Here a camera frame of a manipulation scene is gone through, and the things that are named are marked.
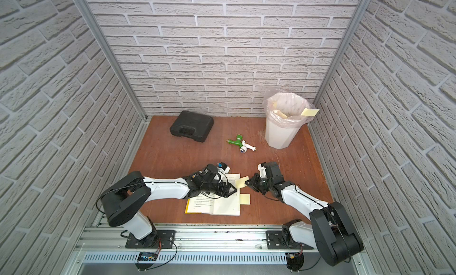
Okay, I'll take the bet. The yellow sticky note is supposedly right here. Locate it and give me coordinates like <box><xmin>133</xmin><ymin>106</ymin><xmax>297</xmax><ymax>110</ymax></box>
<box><xmin>235</xmin><ymin>176</ymin><xmax>249</xmax><ymax>189</ymax></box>
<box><xmin>239</xmin><ymin>194</ymin><xmax>251</xmax><ymax>206</ymax></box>

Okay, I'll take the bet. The yellow children's book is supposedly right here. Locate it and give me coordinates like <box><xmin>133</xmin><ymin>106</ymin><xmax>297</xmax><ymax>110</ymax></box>
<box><xmin>185</xmin><ymin>189</ymin><xmax>241</xmax><ymax>216</ymax></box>

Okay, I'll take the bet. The discarded sticky note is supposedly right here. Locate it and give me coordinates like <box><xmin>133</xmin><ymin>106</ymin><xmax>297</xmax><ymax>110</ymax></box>
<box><xmin>300</xmin><ymin>108</ymin><xmax>319</xmax><ymax>117</ymax></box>

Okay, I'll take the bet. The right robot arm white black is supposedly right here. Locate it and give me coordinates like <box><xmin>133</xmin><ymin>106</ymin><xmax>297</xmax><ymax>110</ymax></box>
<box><xmin>245</xmin><ymin>162</ymin><xmax>364</xmax><ymax>266</ymax></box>

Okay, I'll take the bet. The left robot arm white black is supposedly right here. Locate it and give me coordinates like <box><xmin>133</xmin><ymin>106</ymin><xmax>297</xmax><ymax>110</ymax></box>
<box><xmin>99</xmin><ymin>164</ymin><xmax>238</xmax><ymax>240</ymax></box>

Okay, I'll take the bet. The sticky note inside bin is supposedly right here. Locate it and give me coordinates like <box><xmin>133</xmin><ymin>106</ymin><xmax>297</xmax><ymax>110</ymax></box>
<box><xmin>273</xmin><ymin>110</ymin><xmax>288</xmax><ymax>119</ymax></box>

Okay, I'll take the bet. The green white toy faucet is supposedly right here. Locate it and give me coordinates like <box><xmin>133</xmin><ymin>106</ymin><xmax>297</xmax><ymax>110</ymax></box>
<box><xmin>226</xmin><ymin>134</ymin><xmax>257</xmax><ymax>153</ymax></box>

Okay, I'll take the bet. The black plastic tool case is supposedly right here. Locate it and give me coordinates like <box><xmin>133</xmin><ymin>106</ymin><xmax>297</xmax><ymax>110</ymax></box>
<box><xmin>170</xmin><ymin>111</ymin><xmax>214</xmax><ymax>143</ymax></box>

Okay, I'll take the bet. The white trash bin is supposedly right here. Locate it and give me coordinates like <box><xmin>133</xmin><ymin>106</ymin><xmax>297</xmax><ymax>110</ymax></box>
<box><xmin>264</xmin><ymin>92</ymin><xmax>314</xmax><ymax>150</ymax></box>

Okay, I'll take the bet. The pink plastic bin liner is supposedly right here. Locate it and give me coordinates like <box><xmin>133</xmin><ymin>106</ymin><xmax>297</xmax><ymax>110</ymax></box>
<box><xmin>262</xmin><ymin>88</ymin><xmax>316</xmax><ymax>128</ymax></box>

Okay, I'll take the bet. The right small controller board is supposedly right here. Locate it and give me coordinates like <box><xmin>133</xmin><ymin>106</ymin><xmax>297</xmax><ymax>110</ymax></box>
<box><xmin>286</xmin><ymin>253</ymin><xmax>304</xmax><ymax>272</ymax></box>

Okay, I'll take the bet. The small controller board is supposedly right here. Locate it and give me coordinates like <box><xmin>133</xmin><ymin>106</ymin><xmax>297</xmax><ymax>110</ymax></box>
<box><xmin>286</xmin><ymin>253</ymin><xmax>304</xmax><ymax>272</ymax></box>
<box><xmin>137</xmin><ymin>252</ymin><xmax>159</xmax><ymax>265</ymax></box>

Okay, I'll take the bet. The left small controller board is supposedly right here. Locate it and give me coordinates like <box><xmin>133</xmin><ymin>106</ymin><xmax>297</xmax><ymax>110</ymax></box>
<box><xmin>137</xmin><ymin>252</ymin><xmax>159</xmax><ymax>265</ymax></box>

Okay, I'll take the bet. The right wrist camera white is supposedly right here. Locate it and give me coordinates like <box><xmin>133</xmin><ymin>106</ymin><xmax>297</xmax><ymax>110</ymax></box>
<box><xmin>258</xmin><ymin>163</ymin><xmax>267</xmax><ymax>179</ymax></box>

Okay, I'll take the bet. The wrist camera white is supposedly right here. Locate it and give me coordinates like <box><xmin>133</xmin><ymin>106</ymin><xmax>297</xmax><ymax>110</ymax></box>
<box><xmin>217</xmin><ymin>162</ymin><xmax>230</xmax><ymax>174</ymax></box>
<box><xmin>258</xmin><ymin>163</ymin><xmax>267</xmax><ymax>179</ymax></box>

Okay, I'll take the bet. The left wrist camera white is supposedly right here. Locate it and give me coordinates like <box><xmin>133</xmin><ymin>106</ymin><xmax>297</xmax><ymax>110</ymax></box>
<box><xmin>217</xmin><ymin>162</ymin><xmax>230</xmax><ymax>174</ymax></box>

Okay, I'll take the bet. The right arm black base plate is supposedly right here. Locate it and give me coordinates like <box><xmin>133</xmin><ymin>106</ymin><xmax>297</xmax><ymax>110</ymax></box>
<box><xmin>266</xmin><ymin>230</ymin><xmax>313</xmax><ymax>250</ymax></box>

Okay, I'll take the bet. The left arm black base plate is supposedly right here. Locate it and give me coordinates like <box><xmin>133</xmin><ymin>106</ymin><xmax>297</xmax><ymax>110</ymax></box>
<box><xmin>125</xmin><ymin>230</ymin><xmax>176</xmax><ymax>249</ymax></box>

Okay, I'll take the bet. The aluminium frame rail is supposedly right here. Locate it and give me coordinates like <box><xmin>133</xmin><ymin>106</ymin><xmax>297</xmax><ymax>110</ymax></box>
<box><xmin>71</xmin><ymin>223</ymin><xmax>368</xmax><ymax>254</ymax></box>

